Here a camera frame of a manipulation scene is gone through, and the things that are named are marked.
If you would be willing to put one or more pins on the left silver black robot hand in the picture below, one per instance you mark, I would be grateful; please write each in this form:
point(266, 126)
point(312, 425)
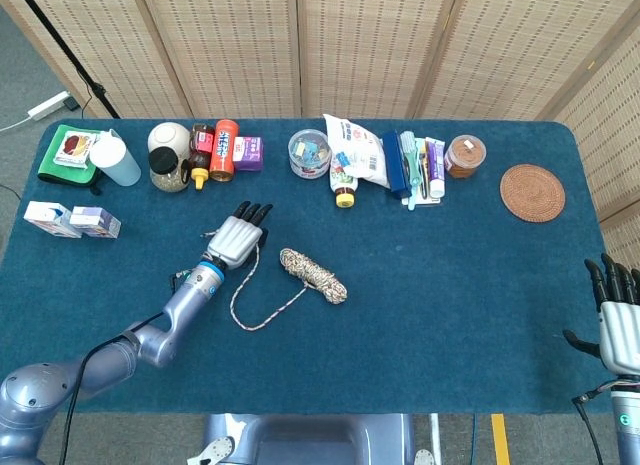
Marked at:
point(235, 237)

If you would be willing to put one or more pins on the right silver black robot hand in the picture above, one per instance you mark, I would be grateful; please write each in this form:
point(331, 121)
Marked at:
point(620, 335)

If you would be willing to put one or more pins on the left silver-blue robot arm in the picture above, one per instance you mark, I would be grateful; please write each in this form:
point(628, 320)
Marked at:
point(150, 342)

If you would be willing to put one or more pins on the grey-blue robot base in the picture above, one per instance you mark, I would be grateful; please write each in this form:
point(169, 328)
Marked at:
point(310, 440)

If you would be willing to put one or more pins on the orange drink can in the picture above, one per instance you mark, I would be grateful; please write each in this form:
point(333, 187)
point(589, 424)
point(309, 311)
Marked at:
point(222, 155)

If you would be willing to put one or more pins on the purple small box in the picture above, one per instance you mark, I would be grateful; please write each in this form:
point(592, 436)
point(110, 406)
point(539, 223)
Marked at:
point(248, 155)

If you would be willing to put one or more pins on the glass jar black lid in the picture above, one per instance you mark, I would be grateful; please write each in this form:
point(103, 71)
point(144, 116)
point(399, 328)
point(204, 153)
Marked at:
point(167, 177)

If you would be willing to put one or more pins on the brown sauce bottle yellow cap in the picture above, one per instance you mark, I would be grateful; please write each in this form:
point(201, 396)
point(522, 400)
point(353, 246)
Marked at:
point(201, 145)

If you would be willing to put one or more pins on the clear tub of clips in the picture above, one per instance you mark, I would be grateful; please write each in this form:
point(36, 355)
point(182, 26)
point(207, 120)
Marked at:
point(307, 155)

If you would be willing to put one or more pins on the small white bottle yellow cap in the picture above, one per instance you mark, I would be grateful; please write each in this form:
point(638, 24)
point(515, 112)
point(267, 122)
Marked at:
point(344, 186)

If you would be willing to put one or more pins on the white round bowl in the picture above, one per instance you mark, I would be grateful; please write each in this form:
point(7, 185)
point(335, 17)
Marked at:
point(167, 135)

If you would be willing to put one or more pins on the pale blue plastic cup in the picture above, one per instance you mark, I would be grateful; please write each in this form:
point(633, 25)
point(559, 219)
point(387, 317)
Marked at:
point(119, 166)

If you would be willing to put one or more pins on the white purple carton box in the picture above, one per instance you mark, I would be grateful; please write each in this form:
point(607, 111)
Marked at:
point(95, 222)

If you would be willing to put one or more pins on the white printed plastic bag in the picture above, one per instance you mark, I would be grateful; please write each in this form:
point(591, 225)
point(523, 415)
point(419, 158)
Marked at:
point(360, 145)

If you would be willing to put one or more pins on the round woven rattan coaster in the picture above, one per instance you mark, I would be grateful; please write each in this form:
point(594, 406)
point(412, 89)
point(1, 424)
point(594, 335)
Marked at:
point(532, 192)

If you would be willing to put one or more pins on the navy blue box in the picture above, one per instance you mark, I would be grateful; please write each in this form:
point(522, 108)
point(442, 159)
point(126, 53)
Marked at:
point(395, 170)

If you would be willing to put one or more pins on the white snack packet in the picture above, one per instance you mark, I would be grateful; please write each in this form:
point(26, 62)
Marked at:
point(75, 147)

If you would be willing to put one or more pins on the white blue carton box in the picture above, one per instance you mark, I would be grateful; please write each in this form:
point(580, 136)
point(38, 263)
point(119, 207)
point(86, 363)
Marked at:
point(47, 219)

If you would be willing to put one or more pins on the white backing card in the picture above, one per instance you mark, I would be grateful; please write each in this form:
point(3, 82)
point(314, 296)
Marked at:
point(425, 201)

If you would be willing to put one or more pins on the blue felt table cover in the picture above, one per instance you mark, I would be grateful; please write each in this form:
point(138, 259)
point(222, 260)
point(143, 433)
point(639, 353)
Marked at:
point(425, 310)

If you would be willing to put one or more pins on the teal brush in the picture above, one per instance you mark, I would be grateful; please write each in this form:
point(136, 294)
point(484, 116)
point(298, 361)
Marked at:
point(409, 145)

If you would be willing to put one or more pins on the green cloth pouch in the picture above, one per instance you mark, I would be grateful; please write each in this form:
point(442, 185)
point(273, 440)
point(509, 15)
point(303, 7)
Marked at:
point(50, 167)

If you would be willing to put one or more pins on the slim purple yellow tube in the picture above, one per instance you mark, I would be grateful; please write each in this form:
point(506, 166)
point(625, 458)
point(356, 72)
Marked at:
point(423, 165)

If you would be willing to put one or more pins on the black tripod stand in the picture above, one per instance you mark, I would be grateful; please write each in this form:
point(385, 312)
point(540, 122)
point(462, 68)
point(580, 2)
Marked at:
point(96, 91)

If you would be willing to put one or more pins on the purple white toothpaste tube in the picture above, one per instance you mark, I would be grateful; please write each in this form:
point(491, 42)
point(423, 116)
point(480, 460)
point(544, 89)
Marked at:
point(436, 165)

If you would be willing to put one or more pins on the bamboo folding screen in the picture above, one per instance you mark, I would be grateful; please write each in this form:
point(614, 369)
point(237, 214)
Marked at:
point(350, 45)

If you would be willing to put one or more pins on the white power strip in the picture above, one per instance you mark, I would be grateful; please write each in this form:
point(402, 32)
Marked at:
point(48, 106)

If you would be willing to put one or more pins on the clear jar of rubber bands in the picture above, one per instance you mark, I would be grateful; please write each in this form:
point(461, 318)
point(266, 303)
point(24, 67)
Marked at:
point(465, 157)

